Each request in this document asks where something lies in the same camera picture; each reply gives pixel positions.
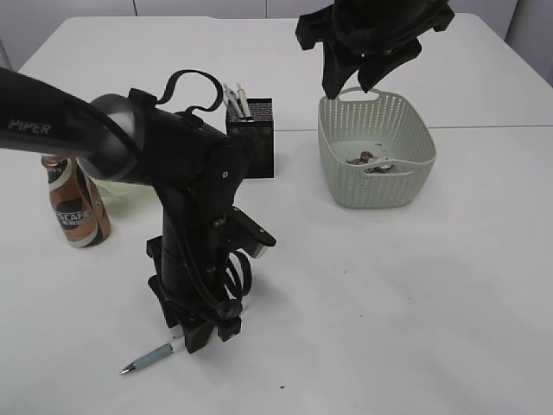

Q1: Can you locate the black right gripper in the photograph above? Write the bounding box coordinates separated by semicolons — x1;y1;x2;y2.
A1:
296;0;454;99

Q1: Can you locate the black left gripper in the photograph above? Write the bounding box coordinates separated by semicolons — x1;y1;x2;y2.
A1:
146;236;252;354

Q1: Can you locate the blue grey ballpoint pen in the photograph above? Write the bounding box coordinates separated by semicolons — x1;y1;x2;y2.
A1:
119;293;252;376

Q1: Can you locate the brown grey paper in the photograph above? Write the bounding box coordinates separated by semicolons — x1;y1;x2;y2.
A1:
346;150;378;165

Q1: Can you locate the paper with pink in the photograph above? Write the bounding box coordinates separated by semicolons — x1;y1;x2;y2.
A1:
360;151;393;174

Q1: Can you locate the cream grip ballpoint pen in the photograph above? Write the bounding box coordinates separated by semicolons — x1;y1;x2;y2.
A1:
236;83;254;122

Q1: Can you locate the grey grip ballpoint pen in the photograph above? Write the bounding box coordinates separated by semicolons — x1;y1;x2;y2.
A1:
223;83;244;119

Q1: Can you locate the brown Nescafe coffee bottle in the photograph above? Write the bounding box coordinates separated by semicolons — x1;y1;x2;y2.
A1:
41;155;111;248

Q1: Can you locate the pale green plastic basket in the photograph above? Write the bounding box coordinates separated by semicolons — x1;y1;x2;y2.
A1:
318;87;436;209

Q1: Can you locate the black mesh pen holder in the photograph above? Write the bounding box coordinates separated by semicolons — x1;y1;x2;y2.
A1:
226;98;275;179

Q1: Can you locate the pale green wavy plate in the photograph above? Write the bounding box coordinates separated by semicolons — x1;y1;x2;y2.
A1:
92;179;153;200

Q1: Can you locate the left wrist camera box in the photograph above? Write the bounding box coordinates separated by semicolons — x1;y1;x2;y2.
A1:
222;207;277;259

